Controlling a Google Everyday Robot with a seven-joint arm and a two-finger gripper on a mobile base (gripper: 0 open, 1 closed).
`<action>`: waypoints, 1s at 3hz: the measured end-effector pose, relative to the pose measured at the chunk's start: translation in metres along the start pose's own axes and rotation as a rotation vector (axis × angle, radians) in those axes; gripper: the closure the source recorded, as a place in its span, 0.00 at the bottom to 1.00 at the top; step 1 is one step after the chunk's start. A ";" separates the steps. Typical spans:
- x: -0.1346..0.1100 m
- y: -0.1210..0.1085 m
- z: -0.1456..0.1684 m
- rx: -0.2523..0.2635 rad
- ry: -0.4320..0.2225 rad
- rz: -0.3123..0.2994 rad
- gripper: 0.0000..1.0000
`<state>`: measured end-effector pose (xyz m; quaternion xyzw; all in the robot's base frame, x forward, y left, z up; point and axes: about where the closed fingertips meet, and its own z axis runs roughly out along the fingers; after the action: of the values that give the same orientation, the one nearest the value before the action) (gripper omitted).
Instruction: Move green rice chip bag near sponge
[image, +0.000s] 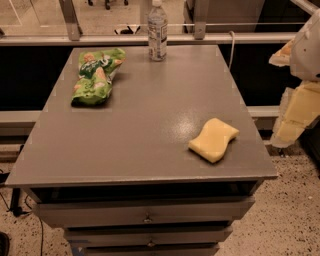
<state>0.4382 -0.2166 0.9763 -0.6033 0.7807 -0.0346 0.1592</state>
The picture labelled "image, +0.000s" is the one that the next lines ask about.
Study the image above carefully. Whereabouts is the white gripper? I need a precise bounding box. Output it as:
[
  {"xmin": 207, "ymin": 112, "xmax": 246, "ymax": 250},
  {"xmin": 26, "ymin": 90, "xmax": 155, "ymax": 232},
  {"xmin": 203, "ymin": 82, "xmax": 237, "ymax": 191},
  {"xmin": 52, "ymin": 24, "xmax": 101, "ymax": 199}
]
[{"xmin": 269, "ymin": 9, "xmax": 320, "ymax": 148}]

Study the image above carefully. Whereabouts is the green rice chip bag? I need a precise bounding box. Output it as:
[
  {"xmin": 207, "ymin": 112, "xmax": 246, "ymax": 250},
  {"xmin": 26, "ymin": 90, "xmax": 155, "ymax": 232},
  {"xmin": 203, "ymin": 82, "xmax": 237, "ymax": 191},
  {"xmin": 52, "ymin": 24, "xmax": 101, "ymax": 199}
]
[{"xmin": 71, "ymin": 48, "xmax": 126, "ymax": 106}]

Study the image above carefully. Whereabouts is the yellow sponge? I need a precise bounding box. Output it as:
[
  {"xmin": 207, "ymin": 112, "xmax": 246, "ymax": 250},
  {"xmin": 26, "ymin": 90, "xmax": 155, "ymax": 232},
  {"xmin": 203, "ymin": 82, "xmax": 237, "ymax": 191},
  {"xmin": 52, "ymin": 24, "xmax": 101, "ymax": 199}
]
[{"xmin": 188, "ymin": 118, "xmax": 240, "ymax": 163}]

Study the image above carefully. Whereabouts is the clear plastic water bottle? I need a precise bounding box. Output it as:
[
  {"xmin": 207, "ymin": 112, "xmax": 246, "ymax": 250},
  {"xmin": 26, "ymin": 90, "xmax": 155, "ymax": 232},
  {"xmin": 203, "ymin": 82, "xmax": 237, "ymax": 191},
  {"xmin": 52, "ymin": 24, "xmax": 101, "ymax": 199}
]
[{"xmin": 148, "ymin": 0, "xmax": 168, "ymax": 61}]

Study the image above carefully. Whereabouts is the middle drawer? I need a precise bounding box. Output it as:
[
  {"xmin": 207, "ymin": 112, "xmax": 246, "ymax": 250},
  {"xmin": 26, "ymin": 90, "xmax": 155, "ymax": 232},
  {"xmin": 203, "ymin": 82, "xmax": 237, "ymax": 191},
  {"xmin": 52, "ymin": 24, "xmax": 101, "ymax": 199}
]
[{"xmin": 64, "ymin": 226, "xmax": 232, "ymax": 247}]

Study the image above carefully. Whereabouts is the drawer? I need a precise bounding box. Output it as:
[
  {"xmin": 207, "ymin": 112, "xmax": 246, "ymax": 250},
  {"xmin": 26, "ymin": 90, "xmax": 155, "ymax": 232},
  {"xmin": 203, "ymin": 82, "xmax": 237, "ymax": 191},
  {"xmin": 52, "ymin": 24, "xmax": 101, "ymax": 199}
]
[
  {"xmin": 34, "ymin": 196, "xmax": 255, "ymax": 228},
  {"xmin": 64, "ymin": 226, "xmax": 232, "ymax": 247}
]

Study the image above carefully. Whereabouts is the grey drawer cabinet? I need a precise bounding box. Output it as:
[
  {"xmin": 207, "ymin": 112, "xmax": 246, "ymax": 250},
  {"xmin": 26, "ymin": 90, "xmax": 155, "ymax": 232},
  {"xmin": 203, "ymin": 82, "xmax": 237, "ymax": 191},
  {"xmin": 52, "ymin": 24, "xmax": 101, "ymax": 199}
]
[{"xmin": 7, "ymin": 45, "xmax": 277, "ymax": 256}]

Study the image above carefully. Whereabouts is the top drawer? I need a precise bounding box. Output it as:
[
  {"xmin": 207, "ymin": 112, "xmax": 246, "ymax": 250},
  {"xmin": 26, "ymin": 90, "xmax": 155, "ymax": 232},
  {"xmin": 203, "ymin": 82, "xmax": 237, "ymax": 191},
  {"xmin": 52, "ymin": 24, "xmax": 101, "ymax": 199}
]
[{"xmin": 34, "ymin": 196, "xmax": 255, "ymax": 228}]

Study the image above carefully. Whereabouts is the white cable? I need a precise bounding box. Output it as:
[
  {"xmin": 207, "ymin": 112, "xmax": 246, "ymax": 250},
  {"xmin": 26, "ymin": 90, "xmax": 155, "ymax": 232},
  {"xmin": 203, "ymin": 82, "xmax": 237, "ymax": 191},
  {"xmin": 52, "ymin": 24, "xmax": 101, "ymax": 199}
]
[{"xmin": 227, "ymin": 30, "xmax": 236, "ymax": 72}]

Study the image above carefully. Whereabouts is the metal railing frame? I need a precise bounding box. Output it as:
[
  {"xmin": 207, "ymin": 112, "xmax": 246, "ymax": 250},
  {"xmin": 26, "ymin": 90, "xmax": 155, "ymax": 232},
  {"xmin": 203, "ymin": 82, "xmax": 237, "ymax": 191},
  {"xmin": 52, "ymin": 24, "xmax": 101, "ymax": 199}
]
[{"xmin": 0, "ymin": 0, "xmax": 319, "ymax": 46}]

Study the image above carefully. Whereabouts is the black floor cable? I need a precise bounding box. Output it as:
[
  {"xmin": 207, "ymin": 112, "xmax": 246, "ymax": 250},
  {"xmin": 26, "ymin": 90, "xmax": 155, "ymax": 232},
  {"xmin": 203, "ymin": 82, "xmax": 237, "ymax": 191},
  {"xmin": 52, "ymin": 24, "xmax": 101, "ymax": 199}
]
[{"xmin": 0, "ymin": 169, "xmax": 45, "ymax": 256}]

